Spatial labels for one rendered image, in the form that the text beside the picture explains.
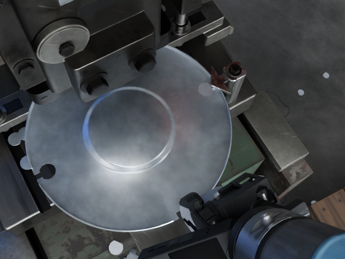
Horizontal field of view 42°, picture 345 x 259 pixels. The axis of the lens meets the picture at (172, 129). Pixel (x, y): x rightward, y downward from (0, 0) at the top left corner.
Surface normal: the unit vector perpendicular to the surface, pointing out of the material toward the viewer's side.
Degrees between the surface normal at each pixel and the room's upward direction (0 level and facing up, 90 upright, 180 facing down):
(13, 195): 0
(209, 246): 41
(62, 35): 90
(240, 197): 25
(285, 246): 67
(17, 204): 0
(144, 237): 0
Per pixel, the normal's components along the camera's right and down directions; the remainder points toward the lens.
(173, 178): 0.04, -0.36
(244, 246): -0.91, -0.32
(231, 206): 0.26, 0.01
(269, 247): -0.82, -0.52
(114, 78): 0.51, 0.81
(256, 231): -0.47, -0.87
